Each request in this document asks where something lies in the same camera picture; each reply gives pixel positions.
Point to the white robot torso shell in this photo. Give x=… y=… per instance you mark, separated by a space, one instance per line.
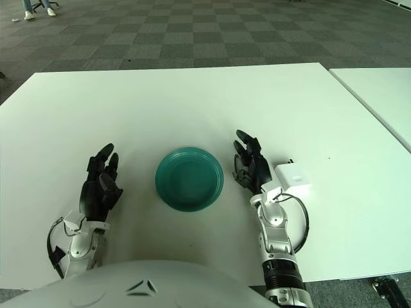
x=128 y=285

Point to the green round plate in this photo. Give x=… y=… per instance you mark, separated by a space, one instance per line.
x=189 y=179

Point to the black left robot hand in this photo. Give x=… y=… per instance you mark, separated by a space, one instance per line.
x=93 y=195

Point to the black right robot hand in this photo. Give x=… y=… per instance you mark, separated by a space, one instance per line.
x=261 y=168

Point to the person's legs in jeans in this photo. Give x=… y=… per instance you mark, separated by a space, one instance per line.
x=28 y=4

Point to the black swivel chair legs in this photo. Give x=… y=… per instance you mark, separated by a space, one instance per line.
x=40 y=4

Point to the white neighbouring table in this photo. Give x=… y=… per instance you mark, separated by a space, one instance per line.
x=379 y=93

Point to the white charger block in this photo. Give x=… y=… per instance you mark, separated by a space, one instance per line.
x=293 y=176

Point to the white sneaker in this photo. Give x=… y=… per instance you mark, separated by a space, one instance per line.
x=29 y=15
x=51 y=12

